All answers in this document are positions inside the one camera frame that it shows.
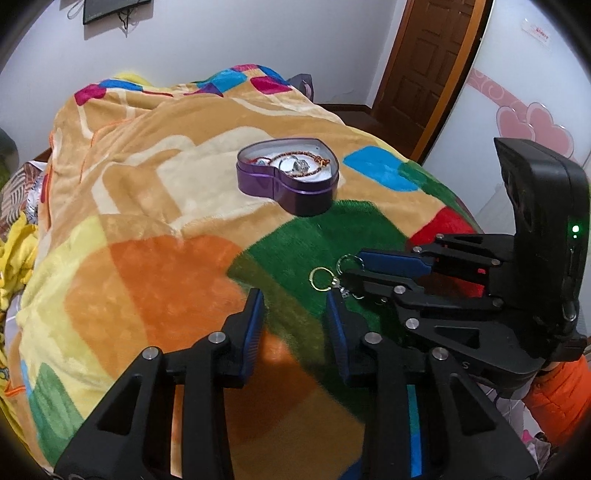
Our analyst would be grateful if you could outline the clear crystal bracelet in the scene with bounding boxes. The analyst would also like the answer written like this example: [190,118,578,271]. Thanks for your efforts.
[257,154,313,176]

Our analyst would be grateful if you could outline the silver hoop ring with charm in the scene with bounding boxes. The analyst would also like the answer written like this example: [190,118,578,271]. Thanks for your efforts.
[336,255,366,301]

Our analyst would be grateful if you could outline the red beaded bracelet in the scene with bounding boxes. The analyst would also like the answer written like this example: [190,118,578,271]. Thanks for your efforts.
[252,150,331,179]

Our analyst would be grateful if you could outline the black wall television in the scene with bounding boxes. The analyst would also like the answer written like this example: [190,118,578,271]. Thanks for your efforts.
[82,0,154,26]

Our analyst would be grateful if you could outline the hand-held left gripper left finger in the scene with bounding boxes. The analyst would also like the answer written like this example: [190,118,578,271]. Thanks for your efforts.
[54,288,266,480]

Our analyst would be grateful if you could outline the white and red sticker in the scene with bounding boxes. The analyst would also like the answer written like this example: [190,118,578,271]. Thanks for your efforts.
[521,17,553,43]

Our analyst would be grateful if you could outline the yellow plush cloth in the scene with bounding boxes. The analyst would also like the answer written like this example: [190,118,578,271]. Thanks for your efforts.
[0,216,41,319]

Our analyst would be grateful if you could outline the purple heart-shaped tin box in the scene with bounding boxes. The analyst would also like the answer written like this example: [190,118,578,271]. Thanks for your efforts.
[236,137,340,218]

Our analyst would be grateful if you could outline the brown wooden door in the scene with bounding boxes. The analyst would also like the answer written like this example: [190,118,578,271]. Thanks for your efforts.
[368,0,491,163]

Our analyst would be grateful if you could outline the person's right forearm orange sleeve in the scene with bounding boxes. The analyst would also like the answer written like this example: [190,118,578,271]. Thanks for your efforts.
[525,354,591,449]

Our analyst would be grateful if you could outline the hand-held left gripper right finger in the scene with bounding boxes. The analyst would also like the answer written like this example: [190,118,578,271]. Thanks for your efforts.
[325,291,539,480]

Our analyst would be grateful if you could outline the gold hoop ring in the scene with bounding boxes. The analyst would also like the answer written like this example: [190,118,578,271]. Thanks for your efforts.
[308,268,339,291]

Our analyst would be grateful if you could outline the white wardrobe with pink hearts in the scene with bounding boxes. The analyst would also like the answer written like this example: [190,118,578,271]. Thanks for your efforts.
[419,0,591,259]

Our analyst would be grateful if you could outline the colourful patchwork fleece blanket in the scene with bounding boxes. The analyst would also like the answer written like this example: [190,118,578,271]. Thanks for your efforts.
[8,64,485,476]

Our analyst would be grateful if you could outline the purple bag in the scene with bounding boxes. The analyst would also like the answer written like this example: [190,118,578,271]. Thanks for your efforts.
[288,72,317,103]

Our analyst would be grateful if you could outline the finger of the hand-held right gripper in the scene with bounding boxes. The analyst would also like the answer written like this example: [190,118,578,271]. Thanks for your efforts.
[359,233,517,297]
[341,270,537,371]

